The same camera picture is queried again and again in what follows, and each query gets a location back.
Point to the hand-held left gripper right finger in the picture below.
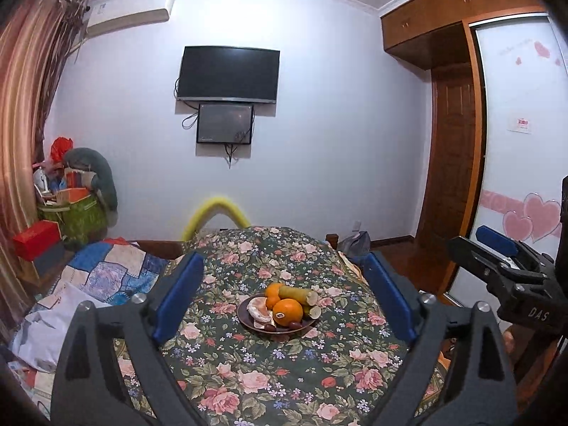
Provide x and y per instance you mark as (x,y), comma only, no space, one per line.
(390,295)

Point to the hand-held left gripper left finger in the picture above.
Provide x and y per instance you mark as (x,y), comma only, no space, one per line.
(177,297)

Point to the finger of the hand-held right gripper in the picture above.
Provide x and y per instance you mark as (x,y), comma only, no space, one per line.
(495,237)
(488,266)

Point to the greenish sugarcane piece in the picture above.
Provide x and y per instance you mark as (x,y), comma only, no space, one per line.
(312,310)

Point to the brown round plate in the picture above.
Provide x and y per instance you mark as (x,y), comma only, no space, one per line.
(306,326)

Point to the yellow sugarcane piece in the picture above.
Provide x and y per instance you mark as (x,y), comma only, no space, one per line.
(295,295)

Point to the large orange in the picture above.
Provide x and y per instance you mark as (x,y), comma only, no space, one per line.
(288,311)

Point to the grey bag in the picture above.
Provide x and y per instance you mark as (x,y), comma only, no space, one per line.
(356,245)

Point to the white sliding wardrobe door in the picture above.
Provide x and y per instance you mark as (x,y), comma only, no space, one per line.
(510,177)

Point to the white-skinned pomelo segment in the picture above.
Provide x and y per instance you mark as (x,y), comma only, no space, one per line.
(259,313)

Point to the brown wooden door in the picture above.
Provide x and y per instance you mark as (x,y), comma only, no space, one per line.
(452,164)

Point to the small orange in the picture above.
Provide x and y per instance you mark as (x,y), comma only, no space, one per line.
(273,293)

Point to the yellow foam tube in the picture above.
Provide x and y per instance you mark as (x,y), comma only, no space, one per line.
(217,202)

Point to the floral green blanket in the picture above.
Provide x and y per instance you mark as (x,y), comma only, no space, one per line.
(266,377)

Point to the white cloth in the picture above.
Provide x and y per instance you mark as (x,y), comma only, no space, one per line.
(53,333)

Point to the orange box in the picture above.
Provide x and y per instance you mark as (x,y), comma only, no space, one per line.
(73,195)

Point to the red box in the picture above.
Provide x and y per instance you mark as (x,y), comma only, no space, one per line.
(35,239)

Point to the small black monitor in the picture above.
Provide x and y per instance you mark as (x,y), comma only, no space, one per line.
(224,123)

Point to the red plastic bag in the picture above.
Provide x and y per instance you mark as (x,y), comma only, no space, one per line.
(61,148)

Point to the striped brown curtain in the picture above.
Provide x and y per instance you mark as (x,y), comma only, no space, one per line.
(22,142)

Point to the wooden overhead cabinet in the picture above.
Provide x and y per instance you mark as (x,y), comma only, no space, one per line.
(443,22)

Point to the white air conditioner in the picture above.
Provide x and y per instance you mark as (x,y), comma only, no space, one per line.
(128,13)

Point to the black wall television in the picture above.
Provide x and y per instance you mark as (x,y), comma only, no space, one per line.
(228,73)

